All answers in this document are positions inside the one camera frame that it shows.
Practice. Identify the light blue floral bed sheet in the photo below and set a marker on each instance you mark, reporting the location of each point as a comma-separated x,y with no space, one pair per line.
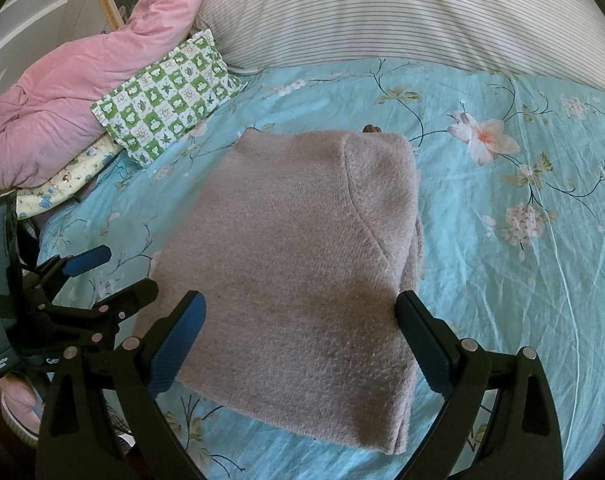
507,285

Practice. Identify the pink quilt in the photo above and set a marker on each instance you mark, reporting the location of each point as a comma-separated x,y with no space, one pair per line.
47,120

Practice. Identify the large striped pillow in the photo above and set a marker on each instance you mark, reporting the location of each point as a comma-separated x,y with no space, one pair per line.
382,15

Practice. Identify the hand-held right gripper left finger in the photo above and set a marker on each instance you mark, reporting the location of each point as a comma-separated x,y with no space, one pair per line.
182,340

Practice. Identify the beige knit sweater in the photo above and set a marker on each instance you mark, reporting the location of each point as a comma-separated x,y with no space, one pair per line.
292,270

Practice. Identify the yellow printed cloth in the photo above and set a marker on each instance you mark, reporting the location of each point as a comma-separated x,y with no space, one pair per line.
77,172

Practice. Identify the green checkered pillow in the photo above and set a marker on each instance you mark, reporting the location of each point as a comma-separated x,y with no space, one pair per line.
167,100

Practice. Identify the white wardrobe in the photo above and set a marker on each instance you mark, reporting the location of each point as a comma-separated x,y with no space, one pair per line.
27,15

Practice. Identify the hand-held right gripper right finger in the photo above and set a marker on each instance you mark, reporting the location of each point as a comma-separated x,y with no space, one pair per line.
422,340

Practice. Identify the pink slipper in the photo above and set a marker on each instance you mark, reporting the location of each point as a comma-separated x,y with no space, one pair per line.
17,405

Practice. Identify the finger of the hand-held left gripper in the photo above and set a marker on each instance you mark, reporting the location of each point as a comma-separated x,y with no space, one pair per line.
90,260
127,300

